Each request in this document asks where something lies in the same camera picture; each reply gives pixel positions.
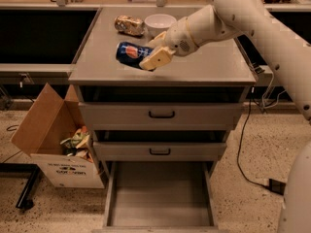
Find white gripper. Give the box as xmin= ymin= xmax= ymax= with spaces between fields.
xmin=139 ymin=17 xmax=198 ymax=71

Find blue pepsi can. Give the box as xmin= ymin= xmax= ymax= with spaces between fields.
xmin=116 ymin=42 xmax=153 ymax=69

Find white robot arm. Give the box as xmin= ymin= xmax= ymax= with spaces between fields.
xmin=139 ymin=0 xmax=311 ymax=233

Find grey drawer cabinet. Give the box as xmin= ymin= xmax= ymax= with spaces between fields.
xmin=68 ymin=6 xmax=258 ymax=177

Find grey top drawer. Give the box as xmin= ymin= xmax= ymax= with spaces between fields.
xmin=79 ymin=102 xmax=242 ymax=131

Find grey drawer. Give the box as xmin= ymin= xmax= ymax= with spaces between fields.
xmin=79 ymin=102 xmax=242 ymax=131
xmin=91 ymin=162 xmax=228 ymax=233
xmin=93 ymin=142 xmax=226 ymax=161

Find grey middle drawer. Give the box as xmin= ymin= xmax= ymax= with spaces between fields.
xmin=93 ymin=142 xmax=226 ymax=161

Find grey bottom drawer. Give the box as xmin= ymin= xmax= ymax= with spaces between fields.
xmin=91 ymin=162 xmax=228 ymax=233

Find white ceramic bowl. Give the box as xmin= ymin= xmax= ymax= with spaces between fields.
xmin=144 ymin=14 xmax=177 ymax=38

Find crumpled gold snack bag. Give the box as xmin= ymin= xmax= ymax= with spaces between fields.
xmin=115 ymin=16 xmax=145 ymax=37

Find cardboard box with trash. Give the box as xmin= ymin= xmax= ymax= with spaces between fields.
xmin=11 ymin=83 xmax=104 ymax=188

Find black power adapter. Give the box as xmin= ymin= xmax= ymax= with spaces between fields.
xmin=268 ymin=179 xmax=286 ymax=195

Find black table leg base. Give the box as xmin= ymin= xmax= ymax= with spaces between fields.
xmin=0 ymin=163 xmax=41 ymax=211

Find black power cable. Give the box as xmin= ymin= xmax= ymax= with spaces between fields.
xmin=236 ymin=87 xmax=273 ymax=189

